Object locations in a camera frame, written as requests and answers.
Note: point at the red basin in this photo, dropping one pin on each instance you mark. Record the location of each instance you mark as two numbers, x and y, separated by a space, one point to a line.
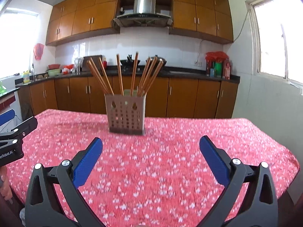
53 66

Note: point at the red floral tablecloth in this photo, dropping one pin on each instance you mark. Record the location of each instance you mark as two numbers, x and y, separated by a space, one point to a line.
159 178

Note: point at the green perforated utensil holder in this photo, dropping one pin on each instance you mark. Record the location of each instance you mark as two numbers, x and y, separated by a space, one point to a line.
125 114

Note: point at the black countertop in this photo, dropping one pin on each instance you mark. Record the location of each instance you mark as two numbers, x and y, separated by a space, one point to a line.
164 72

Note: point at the sink faucet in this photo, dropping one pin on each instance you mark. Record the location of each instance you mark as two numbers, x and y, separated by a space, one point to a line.
33 72

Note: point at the person left hand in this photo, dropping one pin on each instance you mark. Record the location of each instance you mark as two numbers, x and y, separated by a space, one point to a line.
5 188

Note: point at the green basin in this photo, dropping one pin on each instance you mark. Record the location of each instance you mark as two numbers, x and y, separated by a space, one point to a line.
53 72

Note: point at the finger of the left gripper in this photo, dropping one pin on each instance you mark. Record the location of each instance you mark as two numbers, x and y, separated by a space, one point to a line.
20 131
7 116

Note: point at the green container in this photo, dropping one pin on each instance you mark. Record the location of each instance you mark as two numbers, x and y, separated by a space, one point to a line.
218 66

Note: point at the yellow detergent bottle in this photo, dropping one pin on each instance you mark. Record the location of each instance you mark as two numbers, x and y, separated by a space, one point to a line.
26 77

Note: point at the red thermos bottle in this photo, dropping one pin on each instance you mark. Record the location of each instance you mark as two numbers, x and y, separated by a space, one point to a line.
104 61

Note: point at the left window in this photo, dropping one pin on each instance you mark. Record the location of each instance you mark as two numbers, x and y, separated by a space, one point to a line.
18 35

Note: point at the stainless range hood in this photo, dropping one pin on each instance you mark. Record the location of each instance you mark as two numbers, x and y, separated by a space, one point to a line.
144 13

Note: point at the wooden cabinets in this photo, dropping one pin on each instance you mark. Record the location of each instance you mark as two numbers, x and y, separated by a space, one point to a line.
72 20
167 97

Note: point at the window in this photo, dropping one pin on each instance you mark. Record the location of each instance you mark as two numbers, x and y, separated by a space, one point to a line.
18 35
277 38

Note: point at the red bag over bottles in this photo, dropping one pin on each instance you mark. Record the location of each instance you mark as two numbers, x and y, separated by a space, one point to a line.
218 56

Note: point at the upper wooden cabinets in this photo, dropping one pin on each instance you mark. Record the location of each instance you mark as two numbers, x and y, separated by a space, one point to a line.
72 20

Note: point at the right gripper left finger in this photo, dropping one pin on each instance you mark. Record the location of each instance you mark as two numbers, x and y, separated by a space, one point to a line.
43 207

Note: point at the red condiment bottle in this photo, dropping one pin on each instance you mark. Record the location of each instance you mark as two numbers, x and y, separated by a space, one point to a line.
226 69

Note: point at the right window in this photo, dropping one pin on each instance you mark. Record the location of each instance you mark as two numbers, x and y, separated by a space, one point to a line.
277 38

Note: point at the lower wooden cabinets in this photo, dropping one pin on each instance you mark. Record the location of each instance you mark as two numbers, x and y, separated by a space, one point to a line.
167 97

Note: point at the black wok with handle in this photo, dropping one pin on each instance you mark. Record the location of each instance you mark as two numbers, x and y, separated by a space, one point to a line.
127 64

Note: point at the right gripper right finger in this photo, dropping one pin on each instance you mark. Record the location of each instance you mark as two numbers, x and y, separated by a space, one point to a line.
259 206

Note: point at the red plastic bag on wall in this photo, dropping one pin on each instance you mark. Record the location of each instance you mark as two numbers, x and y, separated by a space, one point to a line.
38 51

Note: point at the red white plastic bag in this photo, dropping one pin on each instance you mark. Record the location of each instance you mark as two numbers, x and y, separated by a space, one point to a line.
68 69

